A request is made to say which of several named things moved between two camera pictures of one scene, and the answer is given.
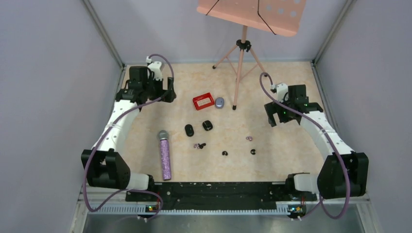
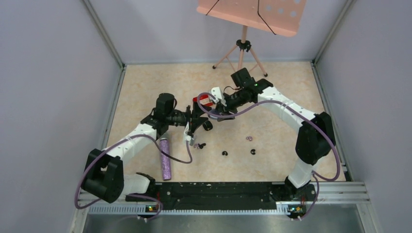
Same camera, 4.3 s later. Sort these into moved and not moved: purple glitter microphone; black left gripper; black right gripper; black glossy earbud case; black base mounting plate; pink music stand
Moved: black left gripper; black right gripper
Not moved: black glossy earbud case; black base mounting plate; purple glitter microphone; pink music stand
